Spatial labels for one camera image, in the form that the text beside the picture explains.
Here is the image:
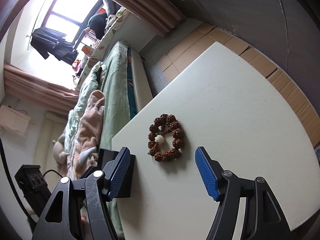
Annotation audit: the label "pink curtain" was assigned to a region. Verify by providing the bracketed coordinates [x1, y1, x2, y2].
[3, 63, 79, 116]
[113, 0, 184, 36]

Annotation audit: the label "black device with dials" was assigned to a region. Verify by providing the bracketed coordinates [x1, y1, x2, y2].
[15, 165, 51, 217]

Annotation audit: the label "bed with green sheet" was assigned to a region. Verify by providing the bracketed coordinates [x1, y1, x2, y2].
[56, 40, 154, 239]

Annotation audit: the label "brown rudraksha bead bracelet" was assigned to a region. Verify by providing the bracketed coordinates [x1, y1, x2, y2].
[147, 113, 185, 163]

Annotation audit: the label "cardboard floor sheets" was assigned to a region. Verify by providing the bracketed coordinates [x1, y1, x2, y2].
[159, 23, 319, 147]

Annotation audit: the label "black cable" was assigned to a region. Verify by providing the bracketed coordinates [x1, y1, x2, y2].
[42, 169, 62, 178]

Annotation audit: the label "pink fleece blanket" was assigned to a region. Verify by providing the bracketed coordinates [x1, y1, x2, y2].
[59, 90, 105, 180]

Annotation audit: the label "right pink curtain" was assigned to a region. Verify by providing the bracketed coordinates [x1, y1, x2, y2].
[113, 0, 184, 36]

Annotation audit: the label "grey pillow on sill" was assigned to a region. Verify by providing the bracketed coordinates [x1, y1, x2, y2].
[103, 0, 121, 16]

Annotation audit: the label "left pink curtain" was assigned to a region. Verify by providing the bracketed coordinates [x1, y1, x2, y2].
[3, 63, 79, 116]

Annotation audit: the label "light green floral duvet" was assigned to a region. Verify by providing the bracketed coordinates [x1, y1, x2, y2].
[65, 61, 105, 155]

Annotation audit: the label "pink towel on wall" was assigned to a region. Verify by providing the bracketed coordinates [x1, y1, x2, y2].
[0, 105, 31, 137]

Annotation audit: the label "patterned window seat cushion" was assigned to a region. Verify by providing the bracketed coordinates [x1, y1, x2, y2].
[74, 7, 130, 91]

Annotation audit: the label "dark hanging clothes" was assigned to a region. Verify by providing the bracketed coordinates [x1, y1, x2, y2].
[30, 27, 78, 65]

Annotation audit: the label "black backpack on sill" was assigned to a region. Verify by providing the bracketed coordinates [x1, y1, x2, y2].
[87, 12, 107, 40]

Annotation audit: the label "black jewelry box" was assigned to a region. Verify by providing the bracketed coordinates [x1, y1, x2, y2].
[80, 147, 136, 198]

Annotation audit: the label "beige plush toy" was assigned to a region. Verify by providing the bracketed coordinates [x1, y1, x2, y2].
[52, 134, 67, 165]

